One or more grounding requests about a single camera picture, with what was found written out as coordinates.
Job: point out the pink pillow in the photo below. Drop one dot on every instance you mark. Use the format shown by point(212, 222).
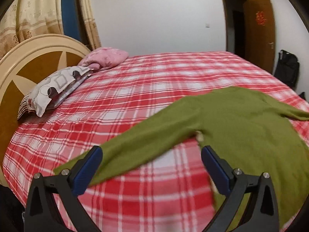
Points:
point(103, 58)

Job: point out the green knit sweater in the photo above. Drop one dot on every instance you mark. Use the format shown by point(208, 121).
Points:
point(250, 129)

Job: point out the red white plaid bedspread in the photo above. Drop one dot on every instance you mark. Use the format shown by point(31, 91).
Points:
point(172, 193)

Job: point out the grey patterned pillow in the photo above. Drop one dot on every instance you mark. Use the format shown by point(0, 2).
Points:
point(53, 90)

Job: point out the beige curtain left panel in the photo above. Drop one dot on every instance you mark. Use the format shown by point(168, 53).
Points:
point(28, 18)

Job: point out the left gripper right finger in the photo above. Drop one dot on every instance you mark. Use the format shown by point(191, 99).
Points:
point(261, 212)

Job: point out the brown wooden door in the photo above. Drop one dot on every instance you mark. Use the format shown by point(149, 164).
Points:
point(260, 33)

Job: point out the cream brown headboard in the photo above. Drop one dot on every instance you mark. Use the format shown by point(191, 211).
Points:
point(29, 62)

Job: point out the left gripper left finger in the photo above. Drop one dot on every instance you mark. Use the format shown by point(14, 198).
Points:
point(42, 213)

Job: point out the beige curtain panel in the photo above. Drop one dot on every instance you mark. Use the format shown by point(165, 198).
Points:
point(28, 18)
point(90, 24)

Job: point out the beige curtain right panel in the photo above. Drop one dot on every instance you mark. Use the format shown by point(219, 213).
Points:
point(90, 24)

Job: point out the black bag by wall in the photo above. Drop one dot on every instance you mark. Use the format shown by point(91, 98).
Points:
point(287, 69)

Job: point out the dark window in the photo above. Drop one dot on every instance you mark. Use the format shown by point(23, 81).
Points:
point(70, 19)

